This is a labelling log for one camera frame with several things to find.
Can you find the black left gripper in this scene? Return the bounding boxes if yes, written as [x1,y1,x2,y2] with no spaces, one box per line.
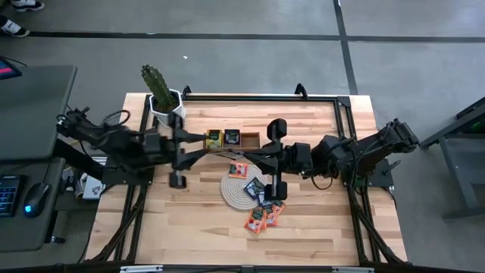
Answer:
[142,112,211,190]

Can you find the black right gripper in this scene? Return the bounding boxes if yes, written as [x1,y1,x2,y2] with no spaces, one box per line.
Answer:
[241,118,314,202]

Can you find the lemon lime tea packet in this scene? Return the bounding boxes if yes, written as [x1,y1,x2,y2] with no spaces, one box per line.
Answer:
[206,130,224,149]

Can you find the blackcurrant tea packet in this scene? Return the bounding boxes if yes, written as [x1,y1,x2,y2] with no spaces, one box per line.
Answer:
[224,129,242,147]
[242,177,266,201]
[257,190,274,209]

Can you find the wooden tea box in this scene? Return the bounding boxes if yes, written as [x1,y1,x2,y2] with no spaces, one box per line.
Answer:
[203,128,262,153]

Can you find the white plant pot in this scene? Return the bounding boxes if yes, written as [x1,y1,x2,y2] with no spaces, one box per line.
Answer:
[149,89,187,126]

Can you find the round woven white placemat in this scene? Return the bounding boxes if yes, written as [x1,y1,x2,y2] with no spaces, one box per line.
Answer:
[220,163,269,212]

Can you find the green cactus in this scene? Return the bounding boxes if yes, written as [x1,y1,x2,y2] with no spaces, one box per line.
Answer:
[140,64,178,113]

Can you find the white box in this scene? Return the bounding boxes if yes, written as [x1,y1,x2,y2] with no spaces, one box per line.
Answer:
[74,172,107,201]

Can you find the large grey panel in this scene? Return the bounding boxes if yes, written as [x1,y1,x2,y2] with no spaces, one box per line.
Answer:
[0,64,78,162]

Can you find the black computer mouse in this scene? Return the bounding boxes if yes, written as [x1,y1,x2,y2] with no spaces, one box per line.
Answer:
[23,182,51,219]

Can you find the grey desk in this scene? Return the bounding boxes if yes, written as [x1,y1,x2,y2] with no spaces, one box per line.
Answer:
[0,157,67,253]

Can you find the black keyboard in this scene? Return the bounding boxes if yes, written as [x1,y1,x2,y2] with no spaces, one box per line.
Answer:
[0,174,21,219]

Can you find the black side table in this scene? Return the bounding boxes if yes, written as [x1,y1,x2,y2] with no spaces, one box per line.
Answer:
[418,97,485,221]

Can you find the tablet screen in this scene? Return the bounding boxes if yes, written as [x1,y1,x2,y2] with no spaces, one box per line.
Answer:
[0,58,23,80]

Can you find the person's shoe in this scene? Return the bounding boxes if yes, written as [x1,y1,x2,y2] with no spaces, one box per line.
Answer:
[10,0,45,12]
[0,17,30,38]

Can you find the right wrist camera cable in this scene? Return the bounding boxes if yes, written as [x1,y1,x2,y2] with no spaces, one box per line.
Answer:
[309,172,335,191]

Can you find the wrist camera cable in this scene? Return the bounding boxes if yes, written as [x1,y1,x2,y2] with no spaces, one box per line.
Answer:
[101,108,132,129]
[309,172,335,191]

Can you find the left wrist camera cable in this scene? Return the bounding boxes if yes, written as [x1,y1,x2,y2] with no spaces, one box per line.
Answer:
[101,108,132,129]

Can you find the silver mounting bracket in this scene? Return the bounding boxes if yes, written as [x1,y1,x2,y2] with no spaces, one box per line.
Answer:
[332,266,375,273]
[119,265,164,273]

